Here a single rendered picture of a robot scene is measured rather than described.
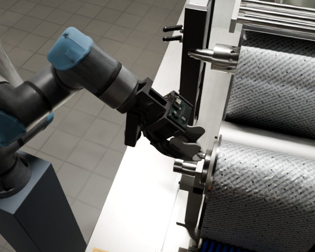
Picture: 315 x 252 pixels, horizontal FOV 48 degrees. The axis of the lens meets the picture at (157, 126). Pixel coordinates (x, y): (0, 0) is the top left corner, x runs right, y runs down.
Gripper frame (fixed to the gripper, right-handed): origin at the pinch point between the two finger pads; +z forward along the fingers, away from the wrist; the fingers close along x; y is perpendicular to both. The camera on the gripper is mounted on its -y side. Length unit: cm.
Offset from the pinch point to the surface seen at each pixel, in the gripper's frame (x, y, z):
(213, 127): 38, -27, 25
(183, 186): -0.4, -11.8, 7.8
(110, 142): 81, -137, 33
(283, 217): -7.9, 9.9, 17.2
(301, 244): -7.9, 6.5, 28.5
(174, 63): 67, -40, 9
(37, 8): 208, -213, -58
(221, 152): -1.6, 7.0, 0.8
